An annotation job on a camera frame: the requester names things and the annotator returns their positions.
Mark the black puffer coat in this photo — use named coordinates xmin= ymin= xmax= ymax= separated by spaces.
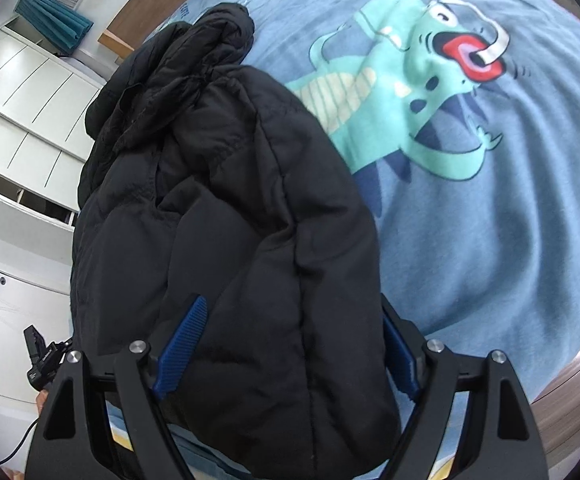
xmin=71 ymin=3 xmax=401 ymax=479

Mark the white wardrobe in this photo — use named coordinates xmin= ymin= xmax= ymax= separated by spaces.
xmin=0 ymin=24 xmax=107 ymax=470

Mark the blue dinosaur bed cover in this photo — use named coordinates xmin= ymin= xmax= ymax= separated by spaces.
xmin=183 ymin=0 xmax=580 ymax=399

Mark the teal curtain left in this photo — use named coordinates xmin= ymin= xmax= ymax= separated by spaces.
xmin=16 ymin=0 xmax=94 ymax=55

